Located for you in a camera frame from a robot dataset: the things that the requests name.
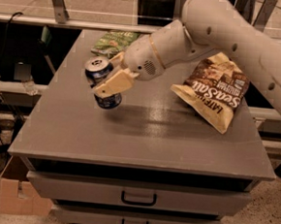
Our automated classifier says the grey drawer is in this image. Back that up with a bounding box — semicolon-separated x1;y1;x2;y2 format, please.
27;171;251;216
52;206;221;224

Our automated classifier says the blue pepsi can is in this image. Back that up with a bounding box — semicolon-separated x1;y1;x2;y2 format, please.
81;54;126;112

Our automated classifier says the upper grey drawer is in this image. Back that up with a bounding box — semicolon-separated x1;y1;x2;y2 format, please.
27;171;251;216

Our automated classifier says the cardboard box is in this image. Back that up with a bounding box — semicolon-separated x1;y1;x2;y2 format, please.
0;156;52;217

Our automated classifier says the green chip bag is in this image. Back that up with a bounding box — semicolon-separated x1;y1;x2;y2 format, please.
91;30;140;59

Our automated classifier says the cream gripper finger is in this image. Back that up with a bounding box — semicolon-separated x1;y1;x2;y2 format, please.
94;68;139;98
109;52;125;71

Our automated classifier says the clear plastic water bottle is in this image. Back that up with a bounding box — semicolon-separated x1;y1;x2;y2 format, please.
22;80;38;96

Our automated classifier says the lower grey drawer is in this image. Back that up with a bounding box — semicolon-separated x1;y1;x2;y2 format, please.
52;206;221;224

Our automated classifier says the right metal bracket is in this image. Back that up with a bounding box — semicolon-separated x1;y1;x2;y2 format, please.
253;0;277;31

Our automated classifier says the brown sea salt chip bag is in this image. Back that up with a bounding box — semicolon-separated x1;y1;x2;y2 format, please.
171;53;250;134

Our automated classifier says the grey drawer cabinet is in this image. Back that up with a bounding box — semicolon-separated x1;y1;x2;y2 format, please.
10;31;274;224

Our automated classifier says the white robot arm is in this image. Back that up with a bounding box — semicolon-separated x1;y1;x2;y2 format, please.
94;0;281;115

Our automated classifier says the left metal bracket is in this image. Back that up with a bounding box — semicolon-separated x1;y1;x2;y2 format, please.
51;0;69;24

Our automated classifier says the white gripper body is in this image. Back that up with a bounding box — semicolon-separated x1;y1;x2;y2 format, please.
123;35;165;81

